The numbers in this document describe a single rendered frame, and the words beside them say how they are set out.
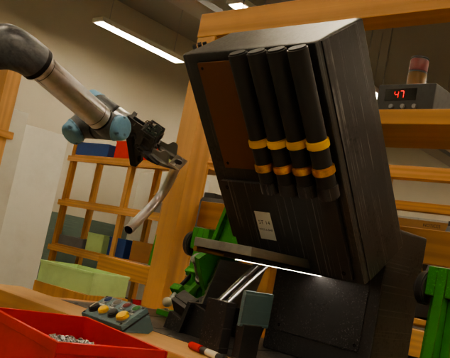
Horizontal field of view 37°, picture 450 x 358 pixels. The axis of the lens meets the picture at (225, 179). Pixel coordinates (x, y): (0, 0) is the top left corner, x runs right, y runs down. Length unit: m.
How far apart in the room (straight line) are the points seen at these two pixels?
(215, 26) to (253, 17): 0.17
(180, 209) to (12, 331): 1.12
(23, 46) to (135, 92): 9.06
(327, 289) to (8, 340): 0.73
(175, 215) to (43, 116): 7.57
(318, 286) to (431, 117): 0.48
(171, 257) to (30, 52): 0.89
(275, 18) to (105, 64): 8.29
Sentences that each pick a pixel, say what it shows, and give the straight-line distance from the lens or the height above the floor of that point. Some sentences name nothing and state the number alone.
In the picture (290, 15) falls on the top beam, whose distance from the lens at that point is 2.19.
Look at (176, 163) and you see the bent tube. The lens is 2.10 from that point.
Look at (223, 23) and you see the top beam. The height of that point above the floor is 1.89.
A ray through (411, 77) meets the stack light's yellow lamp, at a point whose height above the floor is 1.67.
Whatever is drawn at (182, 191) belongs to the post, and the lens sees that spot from 2.28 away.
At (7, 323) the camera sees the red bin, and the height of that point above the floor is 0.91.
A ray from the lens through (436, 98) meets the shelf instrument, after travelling 1.72.
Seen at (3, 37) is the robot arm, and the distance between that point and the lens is 1.76.
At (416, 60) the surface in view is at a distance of 1.90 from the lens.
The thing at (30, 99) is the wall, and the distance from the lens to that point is 9.65.
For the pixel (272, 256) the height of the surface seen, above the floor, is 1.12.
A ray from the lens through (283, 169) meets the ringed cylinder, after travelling 1.32.
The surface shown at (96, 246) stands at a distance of 8.24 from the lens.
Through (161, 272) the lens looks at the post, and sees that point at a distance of 2.29.
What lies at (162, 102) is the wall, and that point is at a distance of 11.17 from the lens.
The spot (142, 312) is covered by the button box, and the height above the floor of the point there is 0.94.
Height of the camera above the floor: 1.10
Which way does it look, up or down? 6 degrees up
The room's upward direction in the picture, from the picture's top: 11 degrees clockwise
